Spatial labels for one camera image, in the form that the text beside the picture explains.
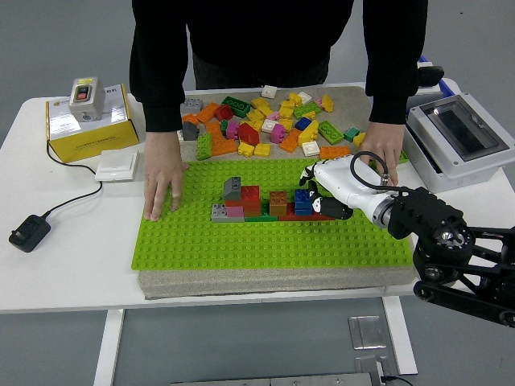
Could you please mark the dark grey slope toy brick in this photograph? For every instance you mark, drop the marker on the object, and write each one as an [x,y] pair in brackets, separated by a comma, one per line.
[190,130]

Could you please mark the white toy brick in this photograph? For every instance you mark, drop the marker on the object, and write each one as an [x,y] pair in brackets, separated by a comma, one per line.
[310,149]
[304,97]
[180,136]
[269,126]
[269,92]

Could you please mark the white wall switch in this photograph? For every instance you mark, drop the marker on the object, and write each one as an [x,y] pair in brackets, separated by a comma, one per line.
[117,166]

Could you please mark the blue plastic bin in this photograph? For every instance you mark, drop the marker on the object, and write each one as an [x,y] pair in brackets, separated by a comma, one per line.
[446,86]

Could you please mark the large orange toy plate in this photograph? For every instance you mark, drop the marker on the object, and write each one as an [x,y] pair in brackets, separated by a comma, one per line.
[223,144]

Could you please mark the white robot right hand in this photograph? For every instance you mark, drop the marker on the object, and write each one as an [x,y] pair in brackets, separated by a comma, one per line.
[334,177]

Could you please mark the person's right forearm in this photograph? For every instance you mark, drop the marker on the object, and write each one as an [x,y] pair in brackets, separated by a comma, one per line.
[161,100]

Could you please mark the long metal bar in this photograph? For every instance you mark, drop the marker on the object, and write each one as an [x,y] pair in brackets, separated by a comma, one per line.
[281,381]

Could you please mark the long orange toy brick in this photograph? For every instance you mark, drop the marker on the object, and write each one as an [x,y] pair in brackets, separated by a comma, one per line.
[290,140]
[207,113]
[334,153]

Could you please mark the red slope toy brick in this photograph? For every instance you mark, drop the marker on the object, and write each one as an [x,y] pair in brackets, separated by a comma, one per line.
[248,134]

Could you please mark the person's left forearm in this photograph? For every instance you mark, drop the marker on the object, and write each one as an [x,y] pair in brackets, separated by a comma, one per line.
[392,92]

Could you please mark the black power adapter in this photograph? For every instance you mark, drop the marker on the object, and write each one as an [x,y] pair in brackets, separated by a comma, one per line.
[29,233]

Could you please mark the grey push-button switch box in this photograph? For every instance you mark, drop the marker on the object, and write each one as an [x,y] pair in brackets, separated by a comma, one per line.
[86,99]

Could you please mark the grey enclosure with clear lid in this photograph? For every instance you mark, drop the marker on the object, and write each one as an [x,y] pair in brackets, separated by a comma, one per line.
[483,169]

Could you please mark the green studded baseplate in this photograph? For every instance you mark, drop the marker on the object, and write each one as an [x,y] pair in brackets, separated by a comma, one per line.
[241,245]

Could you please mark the long lime toy brick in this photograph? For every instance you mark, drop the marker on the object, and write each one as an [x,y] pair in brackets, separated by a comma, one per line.
[306,110]
[204,146]
[330,132]

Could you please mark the person's left hand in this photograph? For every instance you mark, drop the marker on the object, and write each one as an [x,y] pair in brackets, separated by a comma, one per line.
[384,140]

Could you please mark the small dark green toy brick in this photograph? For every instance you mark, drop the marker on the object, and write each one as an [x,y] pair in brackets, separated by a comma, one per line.
[223,127]
[351,134]

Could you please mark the brown toy brick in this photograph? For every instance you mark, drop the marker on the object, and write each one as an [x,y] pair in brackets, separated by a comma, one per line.
[278,203]

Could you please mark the yellow curved toy brick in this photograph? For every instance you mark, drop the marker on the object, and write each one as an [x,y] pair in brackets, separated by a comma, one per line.
[308,133]

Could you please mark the white wall socket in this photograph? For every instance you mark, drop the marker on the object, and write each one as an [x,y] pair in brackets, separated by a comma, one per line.
[426,89]

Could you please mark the yellow cardboard box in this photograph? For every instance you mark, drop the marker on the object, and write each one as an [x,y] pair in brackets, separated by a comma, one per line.
[96,141]

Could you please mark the grey-brown foam mat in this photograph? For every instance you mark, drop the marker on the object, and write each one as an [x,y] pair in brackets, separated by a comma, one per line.
[350,108]

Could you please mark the person's right hand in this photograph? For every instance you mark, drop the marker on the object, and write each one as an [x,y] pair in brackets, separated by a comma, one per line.
[163,169]

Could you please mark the yellow slope toy brick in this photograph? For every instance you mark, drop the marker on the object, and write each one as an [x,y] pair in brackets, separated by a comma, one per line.
[327,103]

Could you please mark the long dark green toy brick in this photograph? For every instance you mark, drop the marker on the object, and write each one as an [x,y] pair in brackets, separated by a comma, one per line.
[236,106]

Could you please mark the small orange toy brick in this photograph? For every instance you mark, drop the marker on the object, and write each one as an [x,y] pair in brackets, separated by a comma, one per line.
[192,119]

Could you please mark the person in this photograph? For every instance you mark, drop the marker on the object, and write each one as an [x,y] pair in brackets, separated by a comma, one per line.
[261,32]

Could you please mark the dark red toy brick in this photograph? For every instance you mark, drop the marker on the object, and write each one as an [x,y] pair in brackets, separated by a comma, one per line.
[252,209]

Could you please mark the large metal floor plate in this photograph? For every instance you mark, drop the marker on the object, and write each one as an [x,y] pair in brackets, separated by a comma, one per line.
[368,364]
[366,331]

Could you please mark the white table leg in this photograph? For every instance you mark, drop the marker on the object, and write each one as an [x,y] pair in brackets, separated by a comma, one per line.
[400,333]
[108,347]

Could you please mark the black plug adapter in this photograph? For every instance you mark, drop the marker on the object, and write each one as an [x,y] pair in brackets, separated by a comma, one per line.
[432,75]

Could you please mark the long red toy brick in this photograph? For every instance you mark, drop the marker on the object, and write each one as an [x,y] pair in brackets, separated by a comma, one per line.
[289,218]

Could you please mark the long grey toy brick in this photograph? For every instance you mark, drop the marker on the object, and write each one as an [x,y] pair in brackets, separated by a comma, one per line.
[192,106]

